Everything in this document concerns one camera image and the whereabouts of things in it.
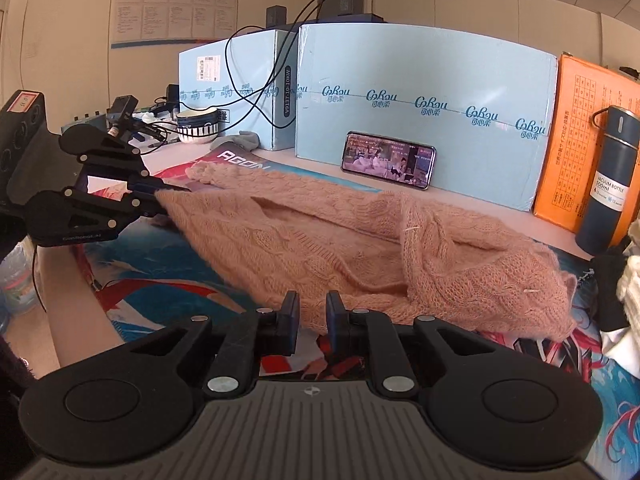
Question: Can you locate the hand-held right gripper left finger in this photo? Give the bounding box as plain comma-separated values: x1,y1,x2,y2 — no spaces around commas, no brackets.
126,290,302,402

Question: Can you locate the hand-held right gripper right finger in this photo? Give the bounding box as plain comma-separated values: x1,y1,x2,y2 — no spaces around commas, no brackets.
325,290,502,400

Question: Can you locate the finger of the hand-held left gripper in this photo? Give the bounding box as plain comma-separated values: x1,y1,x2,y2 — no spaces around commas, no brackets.
59,123,194,195
24,186,169,248

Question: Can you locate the pink knit sweater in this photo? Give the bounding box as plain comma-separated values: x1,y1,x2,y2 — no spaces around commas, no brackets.
157,162,579,339

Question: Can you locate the printed desk mat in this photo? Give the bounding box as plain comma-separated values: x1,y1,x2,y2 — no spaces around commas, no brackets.
72,147,640,413

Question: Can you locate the striped ceramic bowl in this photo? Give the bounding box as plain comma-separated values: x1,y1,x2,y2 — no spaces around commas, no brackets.
175,107,220,145

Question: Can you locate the small teal box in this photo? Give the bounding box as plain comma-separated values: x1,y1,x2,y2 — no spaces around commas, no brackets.
74,112,109,134

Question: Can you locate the grey cloth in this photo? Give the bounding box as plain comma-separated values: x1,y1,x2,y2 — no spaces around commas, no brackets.
216,130,261,152

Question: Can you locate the light blue box, shipping label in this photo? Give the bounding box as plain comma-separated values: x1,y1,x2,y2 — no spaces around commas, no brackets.
178,29,300,152

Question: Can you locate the smartphone with lit screen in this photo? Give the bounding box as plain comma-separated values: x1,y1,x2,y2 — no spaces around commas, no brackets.
341,131,437,191

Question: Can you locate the person's black fuzzy clothing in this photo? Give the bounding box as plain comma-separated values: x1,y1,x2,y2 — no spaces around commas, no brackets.
0,334,57,480

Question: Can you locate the dark flat board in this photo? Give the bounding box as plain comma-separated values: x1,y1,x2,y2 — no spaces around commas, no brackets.
287,12,386,26

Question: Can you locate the large light blue cardboard box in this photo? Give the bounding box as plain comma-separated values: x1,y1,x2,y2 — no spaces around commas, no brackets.
294,22,559,213

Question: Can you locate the black cloth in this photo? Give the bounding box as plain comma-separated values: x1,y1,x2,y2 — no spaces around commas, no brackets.
590,239,640,332

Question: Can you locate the orange cardboard box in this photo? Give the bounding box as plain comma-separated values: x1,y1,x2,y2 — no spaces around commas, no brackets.
532,52,640,234

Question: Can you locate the white knit cloth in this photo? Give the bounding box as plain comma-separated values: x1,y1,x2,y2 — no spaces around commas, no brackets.
616,219,640,302

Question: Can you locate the dark blue vacuum bottle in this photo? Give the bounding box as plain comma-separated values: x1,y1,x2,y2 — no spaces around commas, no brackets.
574,105,640,256

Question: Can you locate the black cable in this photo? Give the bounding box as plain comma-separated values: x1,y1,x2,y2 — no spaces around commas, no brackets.
215,0,343,126
223,0,347,130

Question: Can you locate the wall notice board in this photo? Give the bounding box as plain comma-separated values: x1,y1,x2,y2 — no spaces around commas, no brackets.
110,0,242,51

